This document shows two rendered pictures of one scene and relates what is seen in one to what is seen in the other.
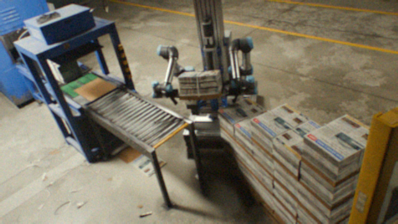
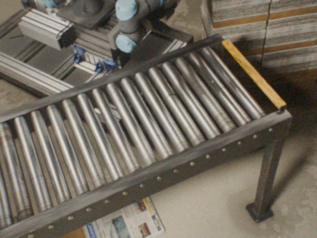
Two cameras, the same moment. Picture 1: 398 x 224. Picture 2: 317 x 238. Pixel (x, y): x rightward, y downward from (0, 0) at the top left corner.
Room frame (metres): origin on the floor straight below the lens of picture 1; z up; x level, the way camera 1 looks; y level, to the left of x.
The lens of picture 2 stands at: (2.22, 1.51, 2.02)
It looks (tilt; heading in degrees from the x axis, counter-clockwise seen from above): 51 degrees down; 291
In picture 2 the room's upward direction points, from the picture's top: 8 degrees counter-clockwise
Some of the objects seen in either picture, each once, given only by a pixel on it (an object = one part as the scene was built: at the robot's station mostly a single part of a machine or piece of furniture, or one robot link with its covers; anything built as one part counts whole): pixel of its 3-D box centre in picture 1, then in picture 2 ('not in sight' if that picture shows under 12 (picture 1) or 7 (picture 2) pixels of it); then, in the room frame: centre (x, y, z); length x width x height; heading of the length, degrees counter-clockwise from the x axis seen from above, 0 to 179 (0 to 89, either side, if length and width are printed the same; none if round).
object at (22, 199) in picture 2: (117, 105); (14, 169); (3.04, 0.92, 0.77); 0.47 x 0.05 x 0.05; 130
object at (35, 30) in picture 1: (60, 23); not in sight; (3.57, 1.36, 1.65); 0.60 x 0.45 x 0.20; 130
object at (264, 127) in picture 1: (279, 129); not in sight; (1.93, -0.63, 0.95); 0.38 x 0.29 x 0.23; 112
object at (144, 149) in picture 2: (140, 118); (131, 123); (2.69, 0.63, 0.77); 0.47 x 0.05 x 0.05; 130
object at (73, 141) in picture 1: (97, 112); not in sight; (3.57, 1.36, 0.38); 0.94 x 0.69 x 0.63; 130
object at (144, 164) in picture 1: (148, 162); (122, 222); (2.82, 0.73, 0.01); 0.37 x 0.28 x 0.01; 40
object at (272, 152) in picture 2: (161, 183); (266, 177); (2.14, 0.49, 0.34); 0.06 x 0.06 x 0.68; 40
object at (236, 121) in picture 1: (269, 165); (305, 19); (2.05, -0.57, 0.42); 1.17 x 0.39 x 0.83; 22
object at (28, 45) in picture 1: (66, 35); not in sight; (3.57, 1.36, 1.50); 0.94 x 0.68 x 0.10; 130
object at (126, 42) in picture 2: (157, 94); (131, 36); (2.74, 0.39, 1.00); 0.11 x 0.08 x 0.09; 74
